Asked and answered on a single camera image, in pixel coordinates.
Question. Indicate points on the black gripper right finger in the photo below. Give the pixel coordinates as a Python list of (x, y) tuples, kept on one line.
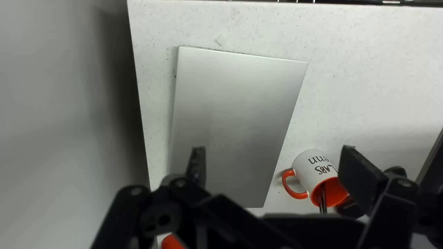
[(362, 181)]

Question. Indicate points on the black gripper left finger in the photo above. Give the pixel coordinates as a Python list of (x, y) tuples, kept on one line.
[(196, 166)]

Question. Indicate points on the white mug orange interior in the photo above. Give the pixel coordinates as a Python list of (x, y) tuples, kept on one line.
[(313, 175)]

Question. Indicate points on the silver closed laptop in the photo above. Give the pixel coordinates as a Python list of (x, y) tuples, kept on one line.
[(237, 106)]

